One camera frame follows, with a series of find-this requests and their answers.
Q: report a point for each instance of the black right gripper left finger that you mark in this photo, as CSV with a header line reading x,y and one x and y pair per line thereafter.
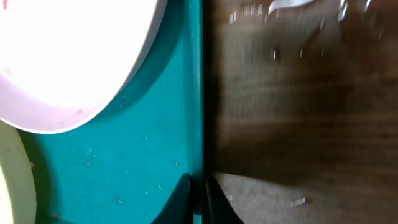
x,y
179,207

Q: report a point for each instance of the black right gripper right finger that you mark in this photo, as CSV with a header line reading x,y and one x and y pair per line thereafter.
x,y
217,208

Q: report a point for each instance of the teal plastic tray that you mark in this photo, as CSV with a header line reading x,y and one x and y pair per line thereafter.
x,y
122,166

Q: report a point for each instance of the yellow plate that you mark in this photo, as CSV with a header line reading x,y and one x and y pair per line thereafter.
x,y
18,195

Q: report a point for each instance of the white plate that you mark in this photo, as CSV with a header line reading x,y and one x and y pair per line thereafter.
x,y
64,61

